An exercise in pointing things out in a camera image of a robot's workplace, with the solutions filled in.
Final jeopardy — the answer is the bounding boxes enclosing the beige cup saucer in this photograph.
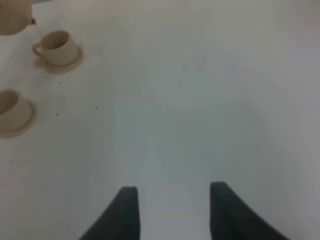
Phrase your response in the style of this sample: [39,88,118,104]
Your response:
[0,101,37,139]
[33,45,85,75]

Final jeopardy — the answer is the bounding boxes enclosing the beige far teacup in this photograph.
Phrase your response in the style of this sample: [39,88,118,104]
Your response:
[32,30,80,67]

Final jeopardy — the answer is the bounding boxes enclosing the beige teacup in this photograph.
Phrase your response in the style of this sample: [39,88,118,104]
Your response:
[32,30,80,67]
[0,90,33,133]

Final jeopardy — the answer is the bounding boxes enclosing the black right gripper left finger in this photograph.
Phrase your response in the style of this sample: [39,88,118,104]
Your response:
[81,186,141,240]

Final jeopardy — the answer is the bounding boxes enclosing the beige near cup saucer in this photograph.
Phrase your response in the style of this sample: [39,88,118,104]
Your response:
[0,101,37,139]

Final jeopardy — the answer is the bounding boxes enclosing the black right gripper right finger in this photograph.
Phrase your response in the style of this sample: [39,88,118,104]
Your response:
[210,182,287,240]

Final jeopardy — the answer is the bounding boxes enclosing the beige ceramic teapot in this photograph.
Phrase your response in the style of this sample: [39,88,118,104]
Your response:
[0,0,36,36]

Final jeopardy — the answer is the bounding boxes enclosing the beige near teacup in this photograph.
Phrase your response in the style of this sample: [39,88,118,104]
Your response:
[0,90,33,133]

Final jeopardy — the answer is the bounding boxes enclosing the beige far cup saucer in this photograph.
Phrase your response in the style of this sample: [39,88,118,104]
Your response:
[33,45,85,75]

